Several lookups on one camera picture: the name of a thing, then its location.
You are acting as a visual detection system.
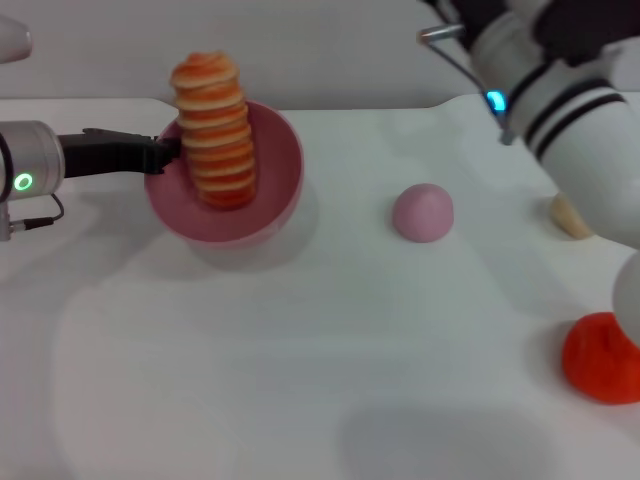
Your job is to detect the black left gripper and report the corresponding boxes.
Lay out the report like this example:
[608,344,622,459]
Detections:
[56,127,183,181]

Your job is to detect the orange striped bread roll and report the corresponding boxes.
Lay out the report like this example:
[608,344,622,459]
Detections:
[170,50,257,212]

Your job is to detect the pink plastic bowl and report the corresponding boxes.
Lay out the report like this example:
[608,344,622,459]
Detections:
[144,99,305,247]

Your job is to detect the pink round bun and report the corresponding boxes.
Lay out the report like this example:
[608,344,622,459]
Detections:
[392,182,455,245]

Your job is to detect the beige round bun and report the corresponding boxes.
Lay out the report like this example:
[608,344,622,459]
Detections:
[549,193,595,241]

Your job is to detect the red orange bun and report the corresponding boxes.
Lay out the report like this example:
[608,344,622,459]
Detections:
[560,311,640,405]

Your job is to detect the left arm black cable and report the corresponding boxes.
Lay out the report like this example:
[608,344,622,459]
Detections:
[0,192,66,242]

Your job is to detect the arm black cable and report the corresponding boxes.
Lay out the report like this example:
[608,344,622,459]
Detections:
[416,24,516,147]
[0,192,66,242]

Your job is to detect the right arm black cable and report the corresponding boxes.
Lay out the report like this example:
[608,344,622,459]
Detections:
[416,24,516,147]

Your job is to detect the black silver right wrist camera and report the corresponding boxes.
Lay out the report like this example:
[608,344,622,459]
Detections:
[530,0,640,67]

